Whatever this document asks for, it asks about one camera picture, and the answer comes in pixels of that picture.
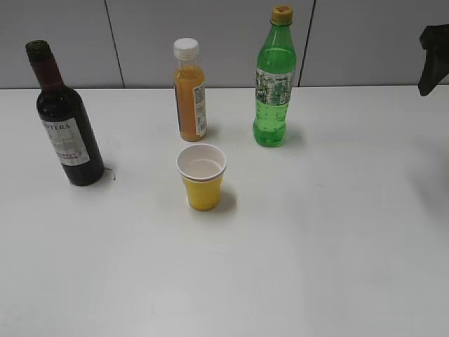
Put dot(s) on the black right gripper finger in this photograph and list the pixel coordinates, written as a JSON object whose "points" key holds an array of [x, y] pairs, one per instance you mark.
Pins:
{"points": [[434, 40]]}

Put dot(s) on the yellow paper cup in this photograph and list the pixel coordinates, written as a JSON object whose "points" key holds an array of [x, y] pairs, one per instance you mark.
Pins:
{"points": [[202, 167]]}

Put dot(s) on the dark red wine bottle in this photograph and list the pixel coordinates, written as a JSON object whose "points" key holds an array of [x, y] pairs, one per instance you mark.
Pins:
{"points": [[63, 115]]}

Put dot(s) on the green soda bottle yellow cap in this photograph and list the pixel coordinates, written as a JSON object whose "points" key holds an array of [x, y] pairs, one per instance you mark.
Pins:
{"points": [[275, 71]]}

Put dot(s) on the orange juice bottle white cap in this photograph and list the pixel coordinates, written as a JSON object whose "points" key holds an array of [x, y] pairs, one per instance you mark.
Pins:
{"points": [[189, 85]]}

